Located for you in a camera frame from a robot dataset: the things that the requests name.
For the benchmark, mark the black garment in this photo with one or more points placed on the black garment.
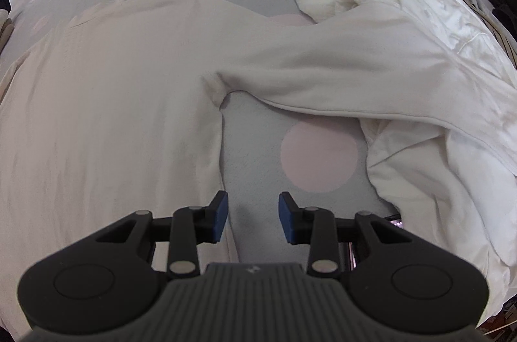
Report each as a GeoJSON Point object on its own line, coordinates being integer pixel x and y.
{"type": "Point", "coordinates": [505, 7]}

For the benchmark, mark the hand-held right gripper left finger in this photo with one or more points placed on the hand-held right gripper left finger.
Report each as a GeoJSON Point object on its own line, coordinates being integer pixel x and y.
{"type": "Point", "coordinates": [220, 215]}

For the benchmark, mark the stack of folded clothes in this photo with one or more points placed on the stack of folded clothes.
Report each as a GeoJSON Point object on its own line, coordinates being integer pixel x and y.
{"type": "Point", "coordinates": [3, 33]}

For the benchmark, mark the white smooth shirt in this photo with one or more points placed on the white smooth shirt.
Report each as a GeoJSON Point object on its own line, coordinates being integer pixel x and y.
{"type": "Point", "coordinates": [456, 19]}

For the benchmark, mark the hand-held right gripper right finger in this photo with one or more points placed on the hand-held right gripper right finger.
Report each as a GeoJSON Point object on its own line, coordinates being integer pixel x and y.
{"type": "Point", "coordinates": [285, 219]}

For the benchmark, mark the cream sweatshirt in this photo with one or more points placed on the cream sweatshirt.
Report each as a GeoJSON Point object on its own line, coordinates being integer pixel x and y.
{"type": "Point", "coordinates": [101, 104]}

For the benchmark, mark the bed with grey dotted sheet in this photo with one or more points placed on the bed with grey dotted sheet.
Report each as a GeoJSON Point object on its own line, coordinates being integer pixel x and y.
{"type": "Point", "coordinates": [250, 148]}

